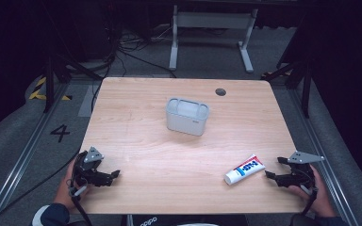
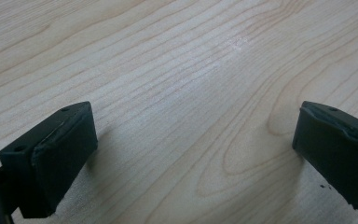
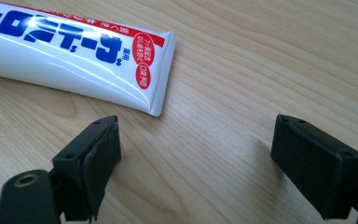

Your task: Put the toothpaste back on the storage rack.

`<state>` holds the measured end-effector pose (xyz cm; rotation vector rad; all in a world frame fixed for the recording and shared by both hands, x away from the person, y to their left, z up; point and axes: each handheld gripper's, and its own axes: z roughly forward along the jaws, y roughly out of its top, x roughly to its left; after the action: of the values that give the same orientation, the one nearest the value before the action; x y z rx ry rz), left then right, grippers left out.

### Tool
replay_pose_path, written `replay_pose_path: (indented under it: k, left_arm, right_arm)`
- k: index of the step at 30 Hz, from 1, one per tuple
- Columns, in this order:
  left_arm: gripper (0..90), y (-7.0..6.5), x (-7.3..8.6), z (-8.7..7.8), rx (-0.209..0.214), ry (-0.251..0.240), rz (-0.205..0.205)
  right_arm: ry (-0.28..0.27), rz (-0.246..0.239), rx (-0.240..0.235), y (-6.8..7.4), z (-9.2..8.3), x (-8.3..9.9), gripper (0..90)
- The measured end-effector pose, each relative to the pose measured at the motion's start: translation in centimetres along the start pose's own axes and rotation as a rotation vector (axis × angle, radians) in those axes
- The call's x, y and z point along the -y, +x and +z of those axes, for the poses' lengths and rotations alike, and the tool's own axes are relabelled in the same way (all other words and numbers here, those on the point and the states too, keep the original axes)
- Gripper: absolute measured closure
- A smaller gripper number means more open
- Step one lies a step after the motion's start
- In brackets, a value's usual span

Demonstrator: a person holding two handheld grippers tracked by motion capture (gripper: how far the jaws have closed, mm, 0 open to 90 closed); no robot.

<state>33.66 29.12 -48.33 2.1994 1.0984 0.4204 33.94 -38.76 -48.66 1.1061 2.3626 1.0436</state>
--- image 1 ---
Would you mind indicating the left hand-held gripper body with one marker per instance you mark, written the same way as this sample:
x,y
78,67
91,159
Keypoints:
x,y
87,166

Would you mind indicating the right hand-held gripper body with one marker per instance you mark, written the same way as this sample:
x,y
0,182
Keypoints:
x,y
301,171

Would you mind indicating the white toothpaste tube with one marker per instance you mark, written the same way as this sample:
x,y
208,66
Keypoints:
x,y
244,169

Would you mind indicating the pale grey plastic container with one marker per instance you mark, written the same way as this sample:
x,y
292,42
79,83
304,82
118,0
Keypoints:
x,y
187,117

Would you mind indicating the person's left hand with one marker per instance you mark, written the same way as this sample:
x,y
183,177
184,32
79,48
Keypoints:
x,y
63,191

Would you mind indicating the person's right hand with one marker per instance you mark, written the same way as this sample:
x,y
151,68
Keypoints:
x,y
322,201

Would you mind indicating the black tripod stand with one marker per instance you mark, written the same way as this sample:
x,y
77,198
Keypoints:
x,y
306,91
48,84

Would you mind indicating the yellow black hazard tape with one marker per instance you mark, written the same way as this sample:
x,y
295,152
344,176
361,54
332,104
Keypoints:
x,y
37,93

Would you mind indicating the metal floor rail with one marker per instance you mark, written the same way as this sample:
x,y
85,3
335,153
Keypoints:
x,y
28,147
320,150

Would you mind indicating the white metal desk frame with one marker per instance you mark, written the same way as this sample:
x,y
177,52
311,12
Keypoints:
x,y
214,20

